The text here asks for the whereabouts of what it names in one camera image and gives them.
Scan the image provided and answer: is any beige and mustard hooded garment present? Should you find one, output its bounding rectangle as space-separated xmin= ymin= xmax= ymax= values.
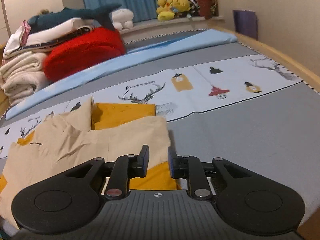
xmin=1 ymin=100 xmax=177 ymax=224

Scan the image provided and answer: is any light blue folded sheet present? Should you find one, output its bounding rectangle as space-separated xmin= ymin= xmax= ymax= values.
xmin=3 ymin=29 xmax=238 ymax=121

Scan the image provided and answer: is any red folded blanket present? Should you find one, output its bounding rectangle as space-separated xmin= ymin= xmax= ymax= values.
xmin=43 ymin=27 xmax=126 ymax=82

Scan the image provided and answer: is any cream folded blanket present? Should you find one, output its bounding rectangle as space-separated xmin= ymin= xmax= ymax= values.
xmin=1 ymin=51 xmax=50 ymax=107

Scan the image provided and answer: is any white plush toy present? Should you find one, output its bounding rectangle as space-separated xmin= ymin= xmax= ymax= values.
xmin=111 ymin=9 xmax=134 ymax=31

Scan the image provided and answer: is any white folded bedding stack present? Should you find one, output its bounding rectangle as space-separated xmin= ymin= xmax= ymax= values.
xmin=2 ymin=18 xmax=94 ymax=63

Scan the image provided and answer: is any dark teal shark plush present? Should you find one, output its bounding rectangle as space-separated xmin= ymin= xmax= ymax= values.
xmin=27 ymin=3 xmax=121 ymax=34

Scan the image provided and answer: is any small yellow plush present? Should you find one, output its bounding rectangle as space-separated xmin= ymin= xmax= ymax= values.
xmin=156 ymin=0 xmax=175 ymax=22

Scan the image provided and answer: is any dark red cushion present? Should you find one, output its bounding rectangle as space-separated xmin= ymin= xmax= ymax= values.
xmin=197 ymin=0 xmax=219 ymax=20

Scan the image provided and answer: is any yellow bear plush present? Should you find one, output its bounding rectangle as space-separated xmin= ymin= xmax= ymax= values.
xmin=171 ymin=0 xmax=191 ymax=18

